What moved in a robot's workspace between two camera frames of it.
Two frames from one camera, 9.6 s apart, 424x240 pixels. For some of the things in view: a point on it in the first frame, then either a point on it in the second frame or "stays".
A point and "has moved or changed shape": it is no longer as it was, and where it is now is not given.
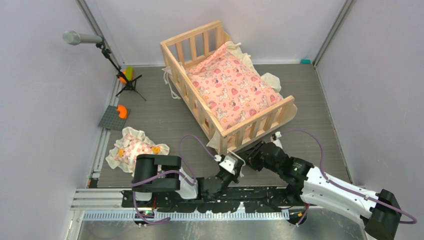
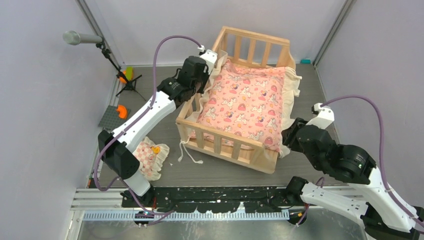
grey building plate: [111, 119] stays
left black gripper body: [226, 179] to [200, 84]
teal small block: [305, 61] stays
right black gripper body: [256, 159] to [290, 141]
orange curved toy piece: [122, 111] stays
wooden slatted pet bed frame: [185, 48] to [238, 45]
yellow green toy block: [128, 73] stays
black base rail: [221, 199] stays
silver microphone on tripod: [74, 38] stays
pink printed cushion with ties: [227, 84] has moved or changed shape
